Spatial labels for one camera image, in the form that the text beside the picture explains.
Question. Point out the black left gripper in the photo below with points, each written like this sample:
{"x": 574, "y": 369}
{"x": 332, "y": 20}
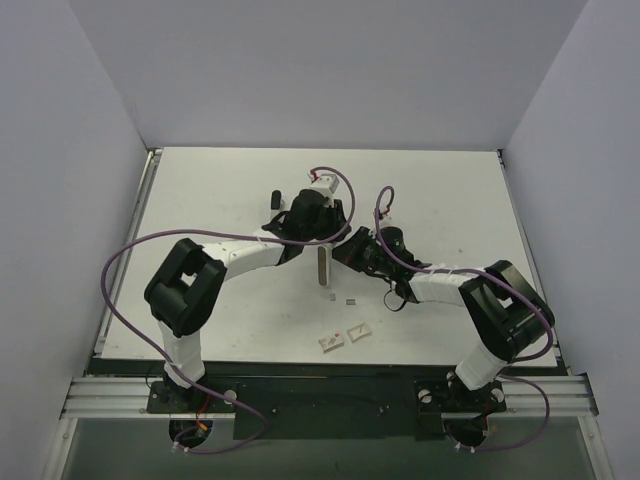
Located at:
{"x": 329, "y": 225}

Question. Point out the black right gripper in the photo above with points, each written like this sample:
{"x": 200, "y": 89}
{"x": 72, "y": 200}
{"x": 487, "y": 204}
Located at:
{"x": 357, "y": 248}

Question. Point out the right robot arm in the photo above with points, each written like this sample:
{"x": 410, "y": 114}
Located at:
{"x": 511, "y": 319}

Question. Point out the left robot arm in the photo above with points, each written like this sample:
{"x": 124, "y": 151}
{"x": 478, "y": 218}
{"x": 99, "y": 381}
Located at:
{"x": 184, "y": 290}

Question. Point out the open staple box tray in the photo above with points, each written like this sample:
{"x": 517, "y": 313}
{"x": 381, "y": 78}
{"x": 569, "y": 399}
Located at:
{"x": 359, "y": 332}

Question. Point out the staple box with red dot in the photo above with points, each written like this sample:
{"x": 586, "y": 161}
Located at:
{"x": 331, "y": 342}

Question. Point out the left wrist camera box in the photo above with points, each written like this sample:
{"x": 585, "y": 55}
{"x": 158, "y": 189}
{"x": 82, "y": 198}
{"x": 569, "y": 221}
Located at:
{"x": 325, "y": 184}

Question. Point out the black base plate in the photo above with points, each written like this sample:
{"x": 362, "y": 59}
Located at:
{"x": 332, "y": 402}

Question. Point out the aluminium rail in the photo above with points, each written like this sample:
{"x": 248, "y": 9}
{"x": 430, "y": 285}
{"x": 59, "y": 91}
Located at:
{"x": 112, "y": 398}
{"x": 567, "y": 396}

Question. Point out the left aluminium rail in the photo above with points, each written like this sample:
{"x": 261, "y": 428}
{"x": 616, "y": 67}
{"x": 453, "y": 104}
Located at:
{"x": 112, "y": 398}

